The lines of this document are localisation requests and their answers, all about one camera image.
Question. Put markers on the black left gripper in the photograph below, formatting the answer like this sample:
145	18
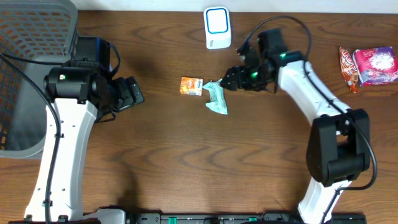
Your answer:
121	94

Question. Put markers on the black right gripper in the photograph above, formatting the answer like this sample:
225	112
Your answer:
243	76

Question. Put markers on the teal snack packet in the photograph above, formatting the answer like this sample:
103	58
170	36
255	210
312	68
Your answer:
217	101

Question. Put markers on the orange chocolate bar wrapper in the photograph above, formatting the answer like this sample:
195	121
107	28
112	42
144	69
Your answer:
349	70

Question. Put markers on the purple pad package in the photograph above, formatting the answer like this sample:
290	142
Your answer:
376	66

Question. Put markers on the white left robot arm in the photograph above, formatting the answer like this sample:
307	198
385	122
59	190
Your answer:
79	98

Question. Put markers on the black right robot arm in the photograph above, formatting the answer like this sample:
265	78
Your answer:
339	155

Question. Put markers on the dark grey plastic basket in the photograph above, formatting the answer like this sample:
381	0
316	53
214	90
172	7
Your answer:
35	37

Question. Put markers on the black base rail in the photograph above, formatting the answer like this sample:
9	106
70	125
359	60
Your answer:
236	218

